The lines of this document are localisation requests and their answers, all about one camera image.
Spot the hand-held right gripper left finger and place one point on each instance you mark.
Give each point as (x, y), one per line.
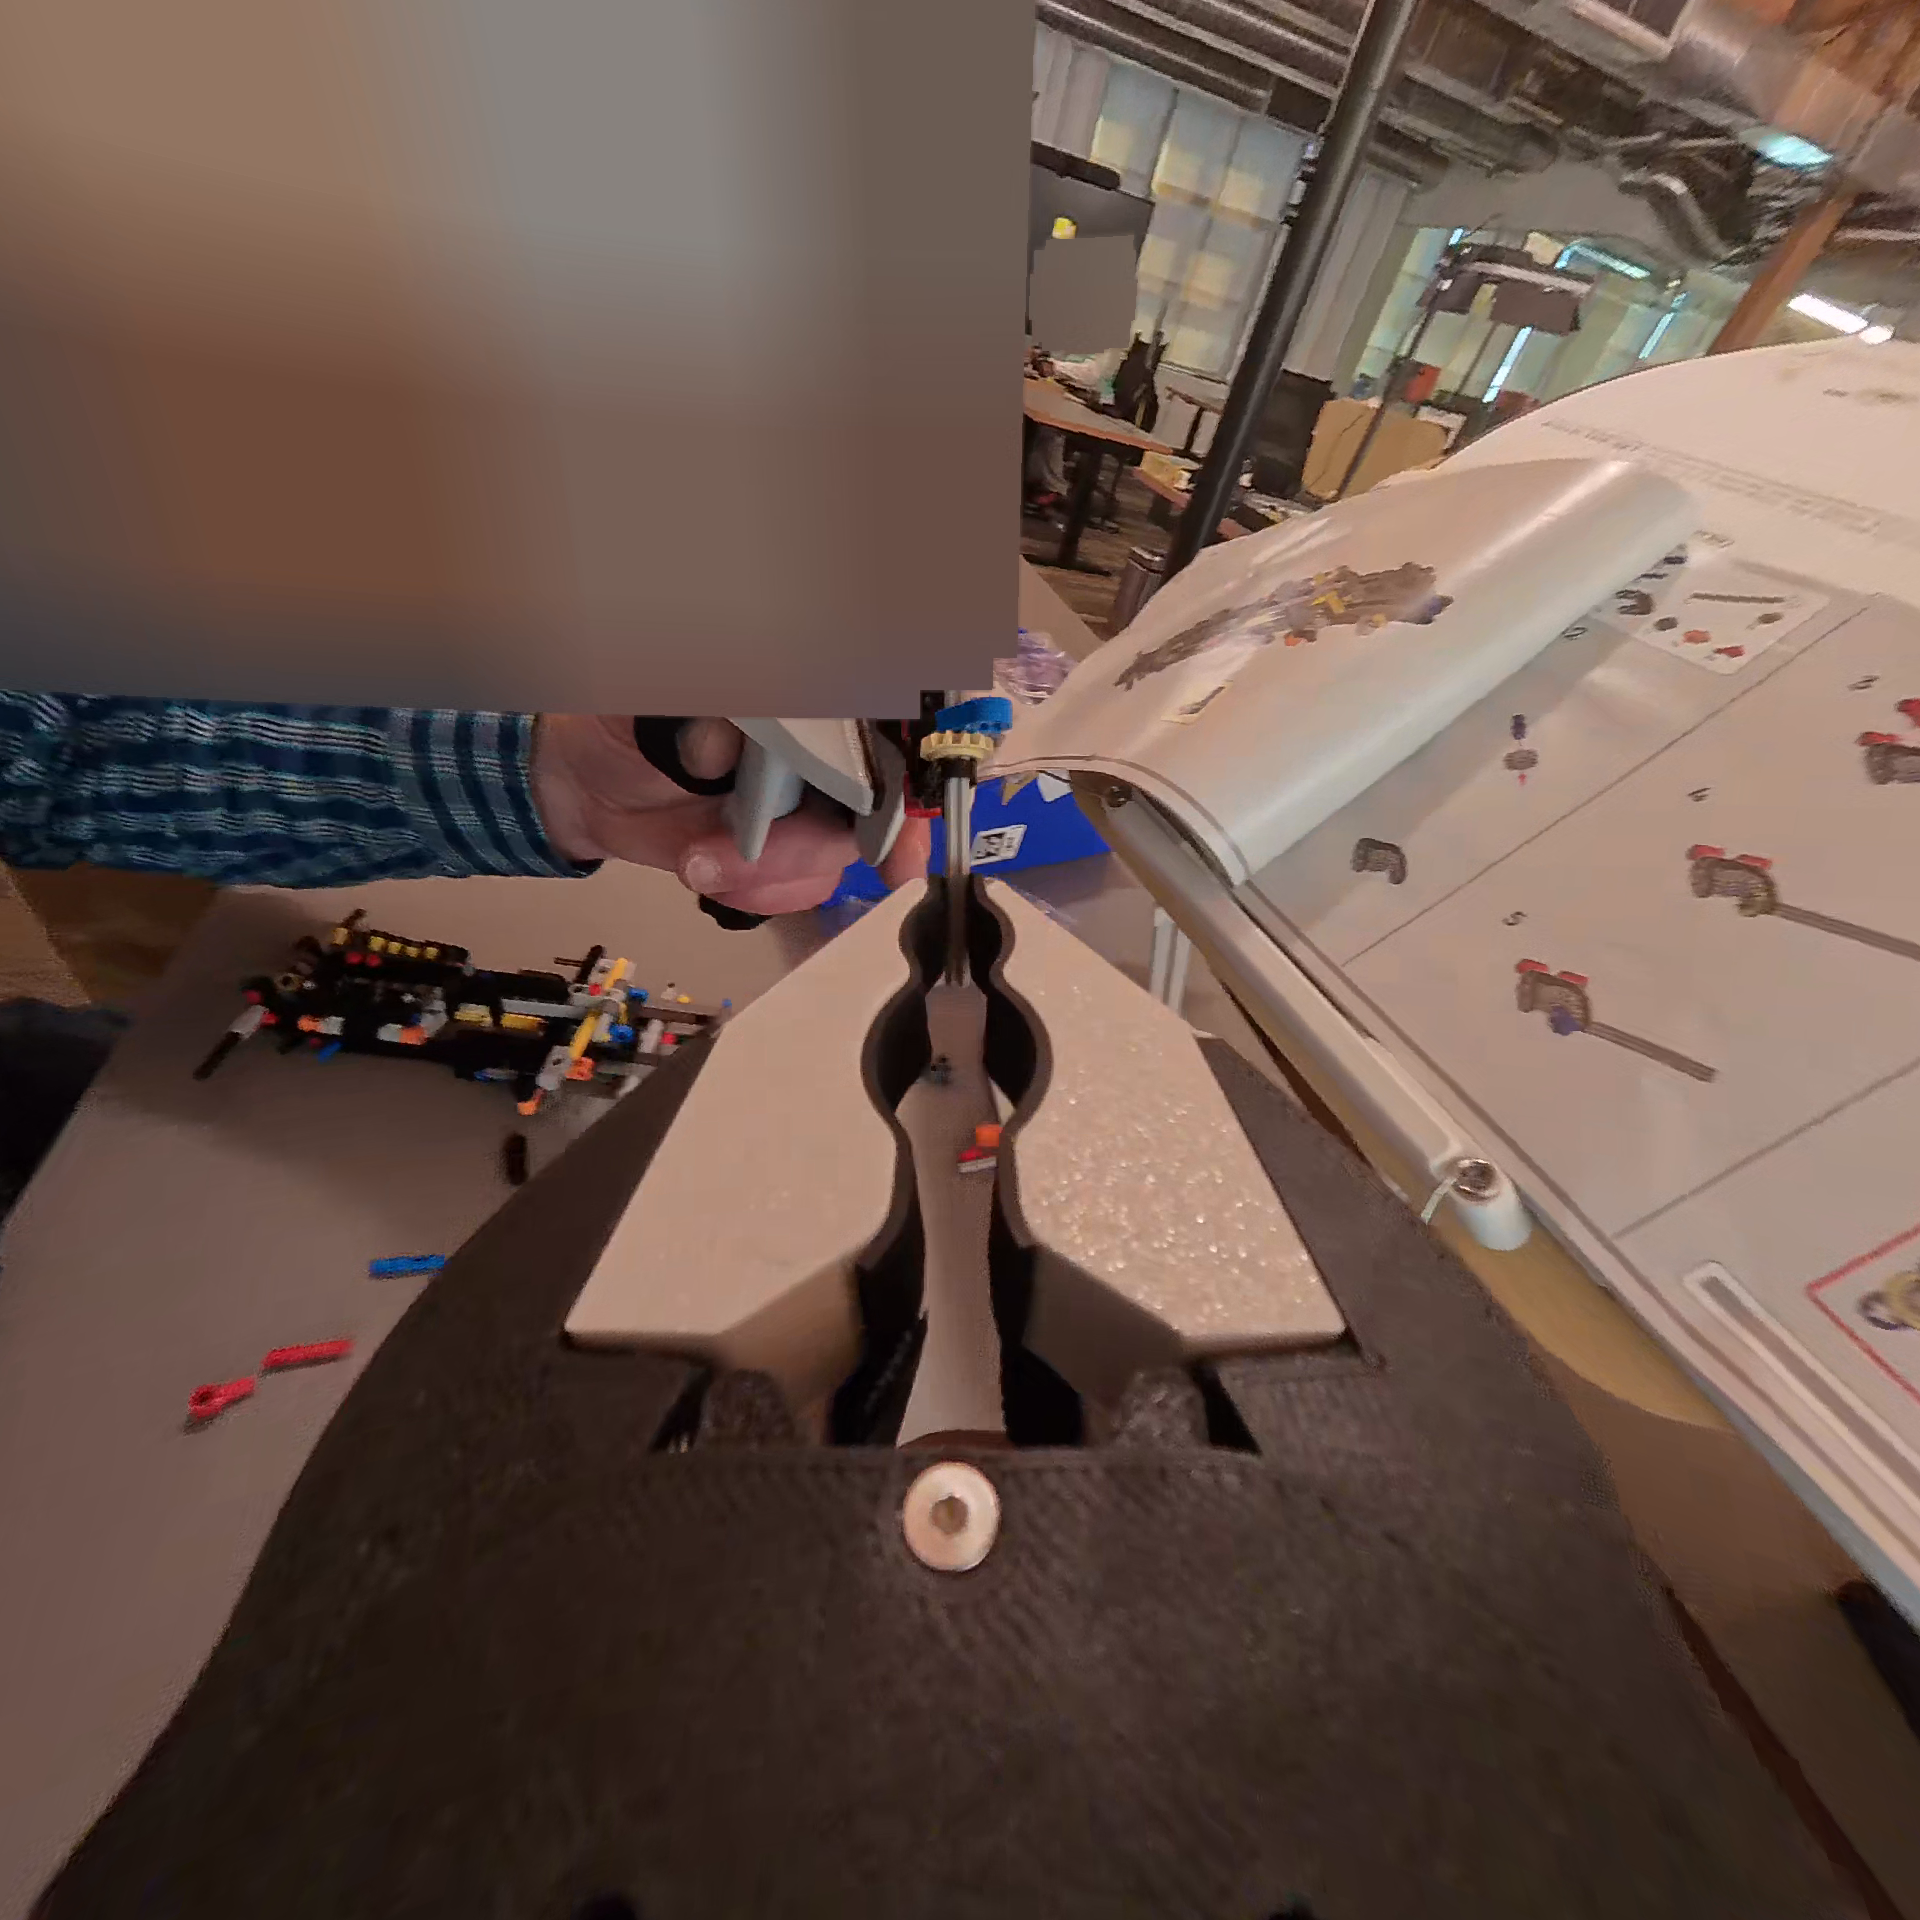
(750, 1202)

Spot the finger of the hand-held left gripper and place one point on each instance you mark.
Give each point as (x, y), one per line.
(855, 765)

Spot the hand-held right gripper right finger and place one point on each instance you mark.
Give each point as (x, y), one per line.
(1171, 1202)

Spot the small lego subassembly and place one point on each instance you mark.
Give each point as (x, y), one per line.
(960, 750)

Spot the person's left forearm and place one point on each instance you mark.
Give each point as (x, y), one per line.
(270, 788)

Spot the orange and white lego piece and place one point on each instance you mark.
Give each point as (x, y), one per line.
(980, 1146)

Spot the blue lego axle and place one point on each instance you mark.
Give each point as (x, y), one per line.
(408, 1266)

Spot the lego chassis assembly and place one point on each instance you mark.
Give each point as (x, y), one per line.
(451, 1005)

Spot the red lego axle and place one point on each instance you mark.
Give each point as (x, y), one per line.
(306, 1354)

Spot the lego instruction booklet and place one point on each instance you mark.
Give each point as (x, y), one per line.
(1499, 750)

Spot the person's left hand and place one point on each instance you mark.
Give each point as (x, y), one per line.
(630, 811)

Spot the blue plastic bin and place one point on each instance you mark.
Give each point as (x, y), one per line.
(1036, 839)

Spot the white book stand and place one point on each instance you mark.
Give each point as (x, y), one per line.
(1320, 1050)

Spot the black metal pole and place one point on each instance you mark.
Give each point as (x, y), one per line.
(1289, 284)

